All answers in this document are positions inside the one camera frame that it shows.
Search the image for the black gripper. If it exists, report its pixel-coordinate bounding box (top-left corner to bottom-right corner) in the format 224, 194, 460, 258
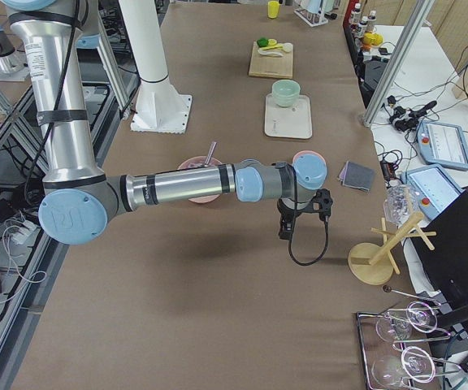
277, 188, 333, 240

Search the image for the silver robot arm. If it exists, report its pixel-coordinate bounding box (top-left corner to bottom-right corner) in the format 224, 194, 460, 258
6, 1, 327, 245

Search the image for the pink bowl with ice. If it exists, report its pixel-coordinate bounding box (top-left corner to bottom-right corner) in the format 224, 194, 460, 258
178, 156, 222, 204

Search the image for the green bowl stack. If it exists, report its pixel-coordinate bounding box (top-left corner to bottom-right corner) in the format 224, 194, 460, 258
271, 80, 301, 108

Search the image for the yellow plastic spoon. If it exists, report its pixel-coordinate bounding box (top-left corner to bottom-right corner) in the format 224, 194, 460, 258
258, 42, 293, 53

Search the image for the purple cloth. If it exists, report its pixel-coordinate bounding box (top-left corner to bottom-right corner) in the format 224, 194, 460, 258
338, 165, 346, 184

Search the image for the grey folded cloth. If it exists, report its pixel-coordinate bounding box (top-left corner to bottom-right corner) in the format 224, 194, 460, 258
342, 161, 375, 192

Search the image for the wooden cup tree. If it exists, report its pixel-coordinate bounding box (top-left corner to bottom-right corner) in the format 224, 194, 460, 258
348, 200, 436, 285

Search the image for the cream rabbit tray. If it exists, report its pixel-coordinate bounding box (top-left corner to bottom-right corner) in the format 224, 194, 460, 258
264, 93, 313, 140

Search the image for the clear plastic bag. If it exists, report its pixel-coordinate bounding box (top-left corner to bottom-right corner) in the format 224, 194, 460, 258
383, 184, 416, 226

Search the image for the lower teach pendant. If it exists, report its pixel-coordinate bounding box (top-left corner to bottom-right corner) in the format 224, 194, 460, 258
401, 164, 463, 220

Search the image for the teach pendant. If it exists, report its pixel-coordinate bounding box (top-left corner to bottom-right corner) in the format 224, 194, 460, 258
401, 164, 463, 220
417, 120, 468, 171

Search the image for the upper wine glass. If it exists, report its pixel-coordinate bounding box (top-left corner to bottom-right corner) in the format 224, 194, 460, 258
375, 301, 437, 342

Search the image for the wine glass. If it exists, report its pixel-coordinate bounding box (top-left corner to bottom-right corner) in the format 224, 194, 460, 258
371, 346, 436, 389
375, 301, 437, 342

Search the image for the wooden cutting board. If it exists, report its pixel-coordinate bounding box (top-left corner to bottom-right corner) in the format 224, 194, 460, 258
248, 42, 294, 79

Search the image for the upper teach pendant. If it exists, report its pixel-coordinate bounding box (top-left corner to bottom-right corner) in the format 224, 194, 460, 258
417, 120, 468, 171

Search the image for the black monitor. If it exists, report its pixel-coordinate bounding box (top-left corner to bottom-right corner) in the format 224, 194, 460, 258
412, 189, 468, 306

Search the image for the lower wine glass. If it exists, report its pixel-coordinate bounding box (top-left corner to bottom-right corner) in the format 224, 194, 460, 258
371, 346, 436, 389

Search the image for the yellow toy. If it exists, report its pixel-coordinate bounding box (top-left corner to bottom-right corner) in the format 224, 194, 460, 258
362, 32, 384, 46

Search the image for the white dish rack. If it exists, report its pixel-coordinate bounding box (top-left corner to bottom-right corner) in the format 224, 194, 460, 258
294, 0, 337, 27

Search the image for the yellow cup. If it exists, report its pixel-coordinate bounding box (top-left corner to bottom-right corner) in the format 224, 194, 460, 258
267, 0, 280, 19

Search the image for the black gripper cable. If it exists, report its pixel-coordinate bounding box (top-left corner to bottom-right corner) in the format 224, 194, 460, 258
287, 174, 331, 267

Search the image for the wire glass rack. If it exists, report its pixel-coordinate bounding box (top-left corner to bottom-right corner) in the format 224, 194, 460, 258
355, 301, 462, 389

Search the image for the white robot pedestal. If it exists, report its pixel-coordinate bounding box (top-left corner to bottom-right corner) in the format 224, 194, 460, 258
119, 0, 192, 134

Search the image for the aluminium frame post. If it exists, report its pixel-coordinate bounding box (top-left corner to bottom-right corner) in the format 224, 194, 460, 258
362, 0, 435, 128

